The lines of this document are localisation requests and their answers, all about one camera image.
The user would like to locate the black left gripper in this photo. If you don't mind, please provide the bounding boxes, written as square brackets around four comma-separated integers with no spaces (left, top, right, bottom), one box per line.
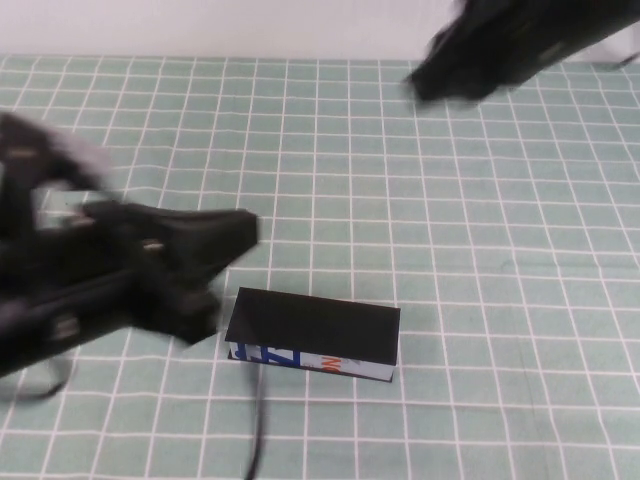
[29,199,262,347]

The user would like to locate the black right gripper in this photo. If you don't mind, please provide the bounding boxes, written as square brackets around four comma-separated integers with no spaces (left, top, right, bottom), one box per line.
[404,0,546,104]

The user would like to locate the black printed glasses case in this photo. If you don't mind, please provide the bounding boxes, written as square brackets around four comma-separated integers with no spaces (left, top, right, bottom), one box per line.
[225,286,403,384]

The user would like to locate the green white-checked tablecloth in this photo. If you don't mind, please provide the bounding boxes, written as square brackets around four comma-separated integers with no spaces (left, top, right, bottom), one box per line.
[0,54,640,480]

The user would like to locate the black dangling cable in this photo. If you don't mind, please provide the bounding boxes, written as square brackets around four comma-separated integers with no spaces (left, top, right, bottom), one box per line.
[243,367,270,480]

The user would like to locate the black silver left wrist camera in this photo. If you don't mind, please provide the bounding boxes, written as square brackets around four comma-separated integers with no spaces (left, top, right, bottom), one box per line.
[0,112,115,194]

